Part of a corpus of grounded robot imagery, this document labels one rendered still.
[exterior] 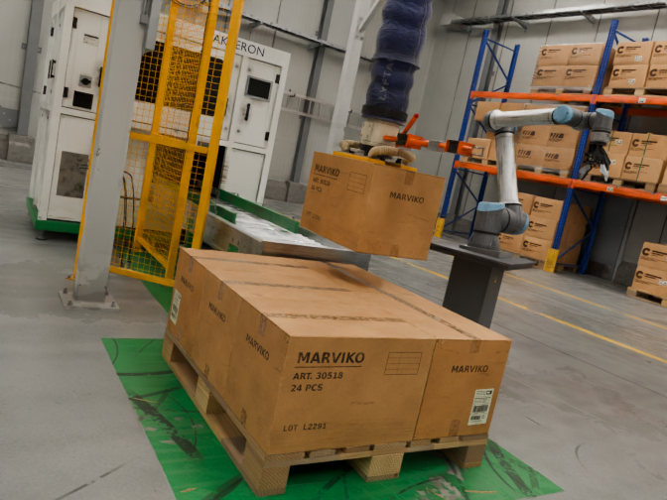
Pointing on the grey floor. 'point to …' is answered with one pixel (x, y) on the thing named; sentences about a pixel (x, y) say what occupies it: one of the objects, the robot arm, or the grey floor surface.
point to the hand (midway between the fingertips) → (594, 182)
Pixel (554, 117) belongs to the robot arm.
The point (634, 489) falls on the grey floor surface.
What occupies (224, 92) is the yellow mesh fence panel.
